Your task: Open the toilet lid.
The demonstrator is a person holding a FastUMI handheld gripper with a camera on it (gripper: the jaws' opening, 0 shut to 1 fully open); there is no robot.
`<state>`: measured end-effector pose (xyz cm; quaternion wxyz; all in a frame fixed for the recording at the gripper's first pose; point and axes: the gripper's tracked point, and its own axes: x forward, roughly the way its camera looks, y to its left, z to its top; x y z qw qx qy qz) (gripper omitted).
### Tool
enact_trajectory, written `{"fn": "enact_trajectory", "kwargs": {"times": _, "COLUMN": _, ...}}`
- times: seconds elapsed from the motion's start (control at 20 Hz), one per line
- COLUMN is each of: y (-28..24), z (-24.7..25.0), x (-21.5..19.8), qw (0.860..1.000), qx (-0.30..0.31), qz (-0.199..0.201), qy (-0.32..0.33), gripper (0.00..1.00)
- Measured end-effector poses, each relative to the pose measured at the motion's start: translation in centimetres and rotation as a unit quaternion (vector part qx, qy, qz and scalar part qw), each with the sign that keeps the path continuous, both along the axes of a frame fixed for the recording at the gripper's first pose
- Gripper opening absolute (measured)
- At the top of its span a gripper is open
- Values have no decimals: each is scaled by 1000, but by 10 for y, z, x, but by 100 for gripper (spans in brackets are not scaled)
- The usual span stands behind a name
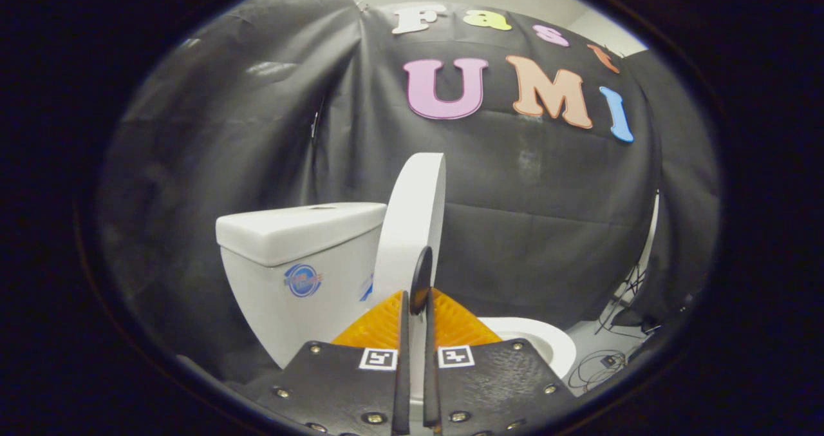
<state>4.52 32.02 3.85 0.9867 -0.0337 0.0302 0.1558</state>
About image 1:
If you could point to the black backdrop cloth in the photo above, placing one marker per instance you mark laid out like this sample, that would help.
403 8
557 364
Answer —
528 217

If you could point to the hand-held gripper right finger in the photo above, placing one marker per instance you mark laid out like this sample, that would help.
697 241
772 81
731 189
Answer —
430 391

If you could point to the white ceramic toilet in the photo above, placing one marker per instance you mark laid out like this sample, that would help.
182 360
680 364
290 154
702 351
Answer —
290 230

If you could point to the small black adapter box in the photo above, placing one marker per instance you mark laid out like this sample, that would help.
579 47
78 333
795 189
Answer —
607 360

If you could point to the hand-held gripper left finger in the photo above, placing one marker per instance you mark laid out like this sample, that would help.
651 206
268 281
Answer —
403 391

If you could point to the white toilet lid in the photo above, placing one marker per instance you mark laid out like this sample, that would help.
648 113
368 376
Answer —
412 210

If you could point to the black tripod stand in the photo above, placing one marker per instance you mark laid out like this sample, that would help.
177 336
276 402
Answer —
627 294

